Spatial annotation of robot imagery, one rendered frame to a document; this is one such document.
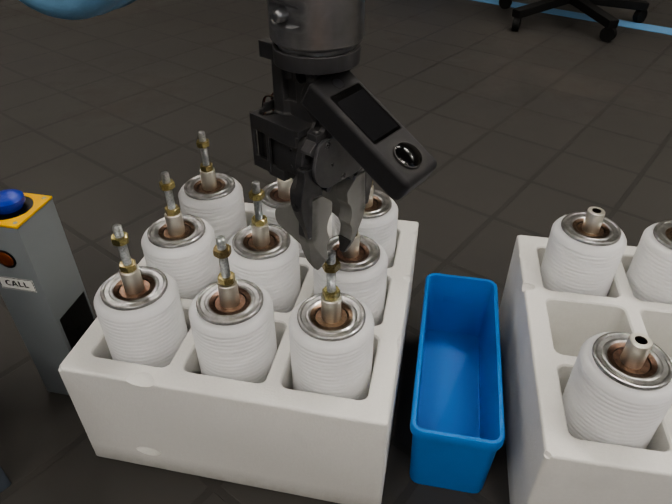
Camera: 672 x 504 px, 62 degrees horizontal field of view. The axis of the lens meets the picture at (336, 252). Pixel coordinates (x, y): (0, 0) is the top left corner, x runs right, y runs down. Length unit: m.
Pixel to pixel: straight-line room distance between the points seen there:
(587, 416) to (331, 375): 0.27
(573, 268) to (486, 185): 0.62
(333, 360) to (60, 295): 0.39
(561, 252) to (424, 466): 0.33
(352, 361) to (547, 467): 0.23
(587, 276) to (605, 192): 0.66
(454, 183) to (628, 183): 0.42
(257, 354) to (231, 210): 0.27
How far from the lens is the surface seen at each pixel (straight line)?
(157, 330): 0.69
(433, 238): 1.18
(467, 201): 1.32
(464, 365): 0.93
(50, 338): 0.87
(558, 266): 0.82
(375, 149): 0.44
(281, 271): 0.72
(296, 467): 0.73
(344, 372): 0.63
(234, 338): 0.63
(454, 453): 0.73
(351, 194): 0.53
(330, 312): 0.61
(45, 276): 0.80
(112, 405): 0.75
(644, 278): 0.86
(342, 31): 0.45
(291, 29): 0.45
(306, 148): 0.47
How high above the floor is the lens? 0.69
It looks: 37 degrees down
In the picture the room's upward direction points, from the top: straight up
